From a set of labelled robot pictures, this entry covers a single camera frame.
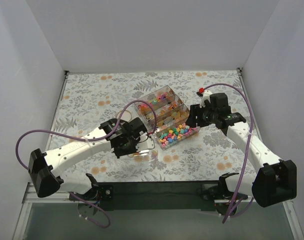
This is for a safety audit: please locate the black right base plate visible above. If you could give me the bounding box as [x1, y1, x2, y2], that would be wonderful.
[200, 184, 224, 200]

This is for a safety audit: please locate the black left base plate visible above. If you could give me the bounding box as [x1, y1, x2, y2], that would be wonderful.
[75, 184, 114, 201]

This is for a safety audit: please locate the clear divided candy box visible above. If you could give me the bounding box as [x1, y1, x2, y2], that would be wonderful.
[135, 85, 200, 150]

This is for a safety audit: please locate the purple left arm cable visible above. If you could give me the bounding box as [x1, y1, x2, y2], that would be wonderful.
[15, 99, 159, 228]

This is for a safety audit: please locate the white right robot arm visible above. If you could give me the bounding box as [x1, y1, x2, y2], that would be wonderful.
[186, 90, 297, 208]

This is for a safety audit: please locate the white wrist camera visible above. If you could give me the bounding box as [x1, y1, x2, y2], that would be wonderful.
[136, 138, 155, 155]
[196, 87, 212, 108]

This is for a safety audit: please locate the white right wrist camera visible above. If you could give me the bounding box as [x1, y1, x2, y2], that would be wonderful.
[196, 87, 212, 108]

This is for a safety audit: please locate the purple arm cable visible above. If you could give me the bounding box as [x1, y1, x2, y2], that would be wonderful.
[15, 99, 159, 228]
[203, 83, 254, 224]

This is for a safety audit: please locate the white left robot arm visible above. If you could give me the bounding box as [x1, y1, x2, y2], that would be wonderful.
[28, 117, 155, 200]

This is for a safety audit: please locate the silver metal scoop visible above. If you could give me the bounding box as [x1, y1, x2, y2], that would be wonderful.
[128, 150, 153, 158]

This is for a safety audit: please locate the aluminium frame rail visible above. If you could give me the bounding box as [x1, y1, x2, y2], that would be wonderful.
[14, 182, 304, 240]

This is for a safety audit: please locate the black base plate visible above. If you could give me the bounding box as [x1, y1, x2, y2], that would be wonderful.
[75, 184, 114, 201]
[200, 184, 224, 200]

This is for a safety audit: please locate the round wooden jar lid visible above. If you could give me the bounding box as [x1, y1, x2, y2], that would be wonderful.
[116, 110, 132, 122]

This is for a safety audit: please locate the clear glass jar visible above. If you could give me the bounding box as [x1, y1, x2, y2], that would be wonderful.
[132, 148, 158, 164]

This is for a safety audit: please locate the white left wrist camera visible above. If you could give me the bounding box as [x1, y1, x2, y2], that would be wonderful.
[136, 138, 155, 155]

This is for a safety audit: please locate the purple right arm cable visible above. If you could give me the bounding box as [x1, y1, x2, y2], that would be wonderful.
[203, 83, 254, 224]

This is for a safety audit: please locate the floral patterned table mat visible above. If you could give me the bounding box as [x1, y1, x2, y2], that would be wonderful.
[53, 70, 256, 182]

